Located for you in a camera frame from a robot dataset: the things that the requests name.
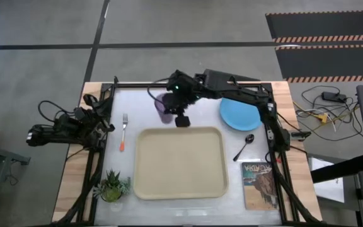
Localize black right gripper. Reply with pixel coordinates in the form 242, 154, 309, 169
161, 69, 201, 115

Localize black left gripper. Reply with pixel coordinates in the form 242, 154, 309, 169
83, 93, 115, 133

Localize purple translucent cup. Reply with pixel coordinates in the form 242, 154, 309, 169
154, 92, 175, 125

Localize fork with orange handle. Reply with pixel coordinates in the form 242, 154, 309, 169
119, 113, 129, 153

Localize blue round plate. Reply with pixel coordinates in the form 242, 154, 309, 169
219, 97, 263, 132

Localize black spoon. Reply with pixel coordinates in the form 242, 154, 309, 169
233, 134, 255, 162

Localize beige plastic tray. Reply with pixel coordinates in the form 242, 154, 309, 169
133, 126, 229, 201

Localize small potted succulent plant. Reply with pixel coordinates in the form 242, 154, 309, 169
93, 169, 132, 204

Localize illustrated book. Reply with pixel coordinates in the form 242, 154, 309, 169
241, 161, 279, 211

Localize black hazard-striped floor mat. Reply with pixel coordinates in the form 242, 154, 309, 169
274, 44, 363, 84
265, 10, 363, 44

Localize black power adapter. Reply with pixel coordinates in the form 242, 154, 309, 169
321, 91, 348, 103

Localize white paper sheet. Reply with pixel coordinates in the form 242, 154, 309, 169
307, 156, 345, 204

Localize black metal beam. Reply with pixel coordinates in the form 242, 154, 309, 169
310, 153, 363, 184

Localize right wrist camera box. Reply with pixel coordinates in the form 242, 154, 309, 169
174, 115, 191, 128

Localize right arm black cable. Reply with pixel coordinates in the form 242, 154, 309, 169
146, 77, 171, 102

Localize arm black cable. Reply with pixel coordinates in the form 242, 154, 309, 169
37, 100, 77, 124
146, 77, 171, 102

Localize black aluminium table frame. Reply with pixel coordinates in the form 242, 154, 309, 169
55, 76, 321, 226

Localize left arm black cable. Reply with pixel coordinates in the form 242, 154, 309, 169
37, 100, 77, 124

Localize white floor cable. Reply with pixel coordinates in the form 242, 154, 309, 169
294, 108, 338, 133

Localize black floor cable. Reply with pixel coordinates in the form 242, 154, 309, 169
294, 84, 363, 143

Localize yellow floor cable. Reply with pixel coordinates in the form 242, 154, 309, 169
293, 100, 360, 124

